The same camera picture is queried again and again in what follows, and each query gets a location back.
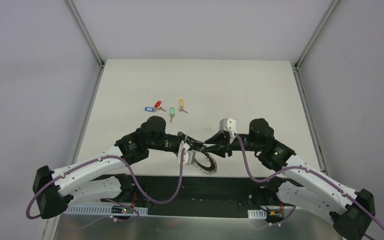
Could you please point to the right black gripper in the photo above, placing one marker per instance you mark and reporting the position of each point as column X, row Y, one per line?
column 227, row 143

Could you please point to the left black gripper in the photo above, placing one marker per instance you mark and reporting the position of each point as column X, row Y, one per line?
column 195, row 149

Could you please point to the metal disc keyring holder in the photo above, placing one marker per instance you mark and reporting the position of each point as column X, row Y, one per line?
column 211, row 168

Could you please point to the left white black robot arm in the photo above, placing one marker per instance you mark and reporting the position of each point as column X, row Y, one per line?
column 55, row 190

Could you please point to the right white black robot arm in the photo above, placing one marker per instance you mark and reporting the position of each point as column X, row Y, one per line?
column 296, row 182

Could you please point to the green tagged key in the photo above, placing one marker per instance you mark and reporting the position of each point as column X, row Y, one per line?
column 172, row 113

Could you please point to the yellow tagged key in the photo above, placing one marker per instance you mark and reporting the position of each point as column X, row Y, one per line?
column 181, row 106

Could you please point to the red tagged key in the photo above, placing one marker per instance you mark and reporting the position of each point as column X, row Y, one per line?
column 158, row 106

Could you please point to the blue tagged key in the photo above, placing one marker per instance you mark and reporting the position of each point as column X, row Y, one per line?
column 150, row 109

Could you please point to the right controller board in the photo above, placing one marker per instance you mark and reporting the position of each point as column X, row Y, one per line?
column 274, row 217

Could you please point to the controller board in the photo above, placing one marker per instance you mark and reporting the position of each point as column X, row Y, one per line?
column 119, row 210
column 274, row 217

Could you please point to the left controller board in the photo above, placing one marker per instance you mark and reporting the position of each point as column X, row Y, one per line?
column 119, row 210

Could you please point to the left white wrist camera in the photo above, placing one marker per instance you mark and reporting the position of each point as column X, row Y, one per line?
column 185, row 154

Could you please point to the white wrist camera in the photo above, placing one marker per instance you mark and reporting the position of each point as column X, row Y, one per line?
column 185, row 154
column 228, row 126

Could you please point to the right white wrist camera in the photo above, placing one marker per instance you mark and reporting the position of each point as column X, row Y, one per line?
column 228, row 126

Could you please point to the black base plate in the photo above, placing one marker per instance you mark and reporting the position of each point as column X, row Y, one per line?
column 213, row 197

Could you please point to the right white cable duct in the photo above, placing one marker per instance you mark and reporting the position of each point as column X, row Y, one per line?
column 257, row 214

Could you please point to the white cable duct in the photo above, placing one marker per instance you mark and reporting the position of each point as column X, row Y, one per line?
column 101, row 210
column 257, row 214

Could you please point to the right aluminium frame post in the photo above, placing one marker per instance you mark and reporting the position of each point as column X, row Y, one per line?
column 317, row 32

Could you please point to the aluminium frame post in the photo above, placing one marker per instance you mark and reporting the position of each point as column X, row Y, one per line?
column 317, row 32
column 78, row 20

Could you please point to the left white cable duct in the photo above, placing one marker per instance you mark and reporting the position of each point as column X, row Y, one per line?
column 101, row 210

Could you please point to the left aluminium frame post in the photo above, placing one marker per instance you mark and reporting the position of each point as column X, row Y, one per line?
column 78, row 20

